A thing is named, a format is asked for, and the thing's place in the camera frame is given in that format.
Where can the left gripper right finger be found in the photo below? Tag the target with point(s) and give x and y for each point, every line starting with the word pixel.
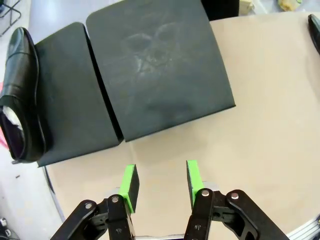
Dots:
pixel 207 220

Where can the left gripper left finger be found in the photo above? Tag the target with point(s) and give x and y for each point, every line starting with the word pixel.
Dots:
pixel 117 220

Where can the dark leather dress shoe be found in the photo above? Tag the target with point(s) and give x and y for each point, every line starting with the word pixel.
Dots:
pixel 22 75
pixel 315 32

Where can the aluminium slotted table frame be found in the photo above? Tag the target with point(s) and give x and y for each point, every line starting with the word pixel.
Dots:
pixel 310 230

